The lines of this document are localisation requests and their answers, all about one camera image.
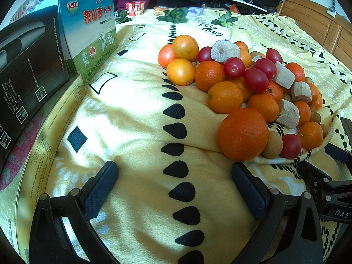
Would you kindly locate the green leafy vegetable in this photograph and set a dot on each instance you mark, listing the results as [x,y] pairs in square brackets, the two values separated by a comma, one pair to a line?
[176,15]

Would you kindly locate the orange kumquat fruit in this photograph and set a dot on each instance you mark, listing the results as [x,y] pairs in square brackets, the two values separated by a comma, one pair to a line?
[225,97]

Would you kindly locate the blue green food box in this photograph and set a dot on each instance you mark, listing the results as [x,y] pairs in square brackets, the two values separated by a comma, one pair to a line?
[89,31]

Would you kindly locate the black product box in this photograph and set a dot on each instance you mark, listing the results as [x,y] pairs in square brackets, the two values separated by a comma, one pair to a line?
[32,69]

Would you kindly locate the large orange tangerine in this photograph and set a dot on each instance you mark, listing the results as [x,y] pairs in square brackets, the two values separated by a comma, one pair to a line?
[242,135]

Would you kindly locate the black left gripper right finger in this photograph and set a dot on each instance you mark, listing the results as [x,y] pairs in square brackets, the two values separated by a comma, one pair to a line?
[301,241]

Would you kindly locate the white sugarcane piece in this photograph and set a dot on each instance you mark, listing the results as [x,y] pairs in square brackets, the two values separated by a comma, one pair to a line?
[223,50]

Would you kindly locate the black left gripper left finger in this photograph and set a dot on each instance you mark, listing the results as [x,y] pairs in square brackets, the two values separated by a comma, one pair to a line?
[49,241]

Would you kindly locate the red cherry tomato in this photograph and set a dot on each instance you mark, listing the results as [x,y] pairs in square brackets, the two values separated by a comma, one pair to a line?
[255,80]

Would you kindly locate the red snack packet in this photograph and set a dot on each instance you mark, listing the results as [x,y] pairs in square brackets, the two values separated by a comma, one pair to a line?
[135,8]

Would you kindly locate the flat yellow gift box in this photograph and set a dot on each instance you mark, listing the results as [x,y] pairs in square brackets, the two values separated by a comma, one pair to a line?
[22,184]

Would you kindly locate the wooden headboard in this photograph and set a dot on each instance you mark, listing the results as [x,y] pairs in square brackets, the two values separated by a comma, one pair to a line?
[333,33]

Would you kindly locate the yellow patterned bed sheet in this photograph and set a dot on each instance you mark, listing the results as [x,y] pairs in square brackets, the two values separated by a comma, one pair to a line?
[174,200]

